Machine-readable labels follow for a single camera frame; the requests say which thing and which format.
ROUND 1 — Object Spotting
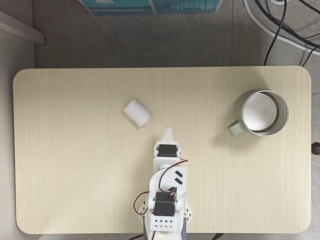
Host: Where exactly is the white gauze dressing roll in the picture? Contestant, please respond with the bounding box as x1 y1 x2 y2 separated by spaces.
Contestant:
122 98 152 130

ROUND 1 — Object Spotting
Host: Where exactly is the blue printed box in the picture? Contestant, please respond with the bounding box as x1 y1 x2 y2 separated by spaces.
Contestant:
78 0 224 17

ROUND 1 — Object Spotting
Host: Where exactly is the white shelf board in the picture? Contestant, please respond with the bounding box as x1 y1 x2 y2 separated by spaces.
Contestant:
0 9 46 46

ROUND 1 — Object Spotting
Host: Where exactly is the red black gripper servo wire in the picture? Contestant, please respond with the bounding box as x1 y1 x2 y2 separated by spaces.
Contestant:
158 158 190 195

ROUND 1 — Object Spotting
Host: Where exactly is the red black wrist servo wire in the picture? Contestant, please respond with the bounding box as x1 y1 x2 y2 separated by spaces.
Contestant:
132 190 151 216

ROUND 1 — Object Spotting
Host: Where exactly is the green steel cup with handle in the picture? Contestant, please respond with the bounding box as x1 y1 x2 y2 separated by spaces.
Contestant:
226 89 289 138

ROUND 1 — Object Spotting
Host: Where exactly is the white thick cable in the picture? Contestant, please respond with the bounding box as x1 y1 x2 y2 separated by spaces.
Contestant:
242 0 320 55

